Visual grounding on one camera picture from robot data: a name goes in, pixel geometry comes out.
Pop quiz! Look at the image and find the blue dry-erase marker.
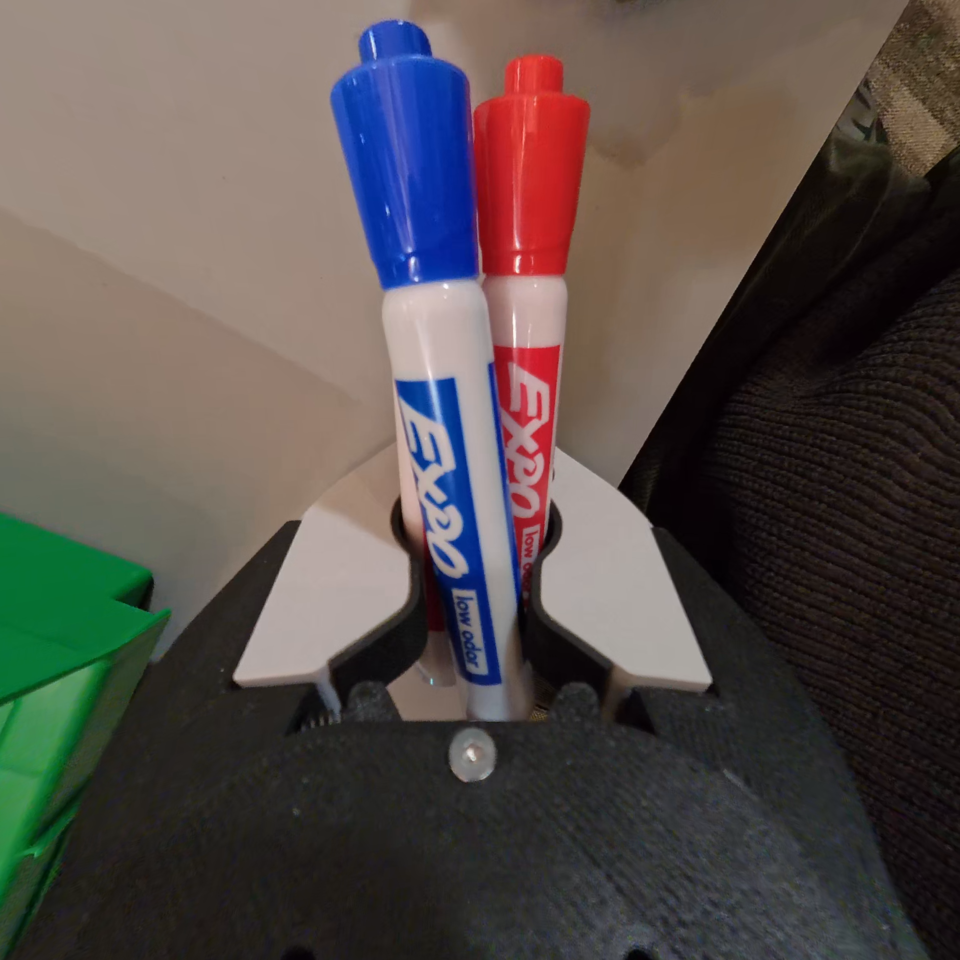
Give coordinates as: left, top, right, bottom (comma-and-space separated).
330, 21, 535, 723

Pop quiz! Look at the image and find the green plastic bin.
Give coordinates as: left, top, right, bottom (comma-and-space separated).
0, 511, 172, 939

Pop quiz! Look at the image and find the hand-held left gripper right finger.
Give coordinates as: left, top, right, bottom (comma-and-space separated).
525, 453, 712, 717

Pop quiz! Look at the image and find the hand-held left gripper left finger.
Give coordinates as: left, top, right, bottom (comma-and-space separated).
234, 450, 423, 710

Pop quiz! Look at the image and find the red dry-erase marker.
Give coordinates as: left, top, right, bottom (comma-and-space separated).
472, 54, 592, 610
420, 540, 456, 687

